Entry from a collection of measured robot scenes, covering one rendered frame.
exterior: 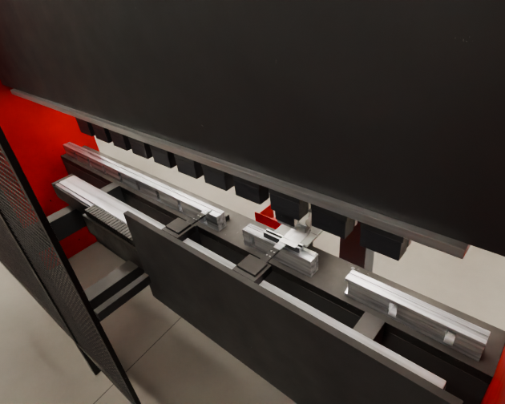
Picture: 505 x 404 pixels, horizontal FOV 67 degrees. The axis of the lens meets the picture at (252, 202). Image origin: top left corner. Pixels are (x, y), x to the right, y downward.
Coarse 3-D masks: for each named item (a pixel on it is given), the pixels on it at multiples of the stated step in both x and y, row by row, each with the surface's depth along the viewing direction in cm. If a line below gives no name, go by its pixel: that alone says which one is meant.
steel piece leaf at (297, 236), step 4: (300, 224) 172; (292, 228) 173; (300, 228) 172; (304, 228) 172; (288, 232) 171; (292, 232) 170; (296, 232) 170; (300, 232) 170; (304, 232) 170; (308, 232) 169; (284, 236) 169; (288, 236) 168; (292, 236) 168; (296, 236) 168; (300, 236) 168; (304, 236) 167; (292, 240) 166; (296, 240) 166; (300, 240) 165
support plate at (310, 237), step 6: (306, 216) 179; (300, 222) 176; (282, 228) 174; (288, 228) 173; (312, 228) 172; (318, 228) 171; (282, 234) 170; (312, 234) 168; (318, 234) 168; (306, 240) 165; (312, 240) 165; (306, 246) 163
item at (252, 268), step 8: (272, 248) 163; (280, 248) 162; (248, 256) 156; (264, 256) 159; (272, 256) 159; (240, 264) 152; (248, 264) 152; (256, 264) 152; (264, 264) 151; (240, 272) 150; (248, 272) 149; (256, 272) 148; (264, 272) 149; (256, 280) 146
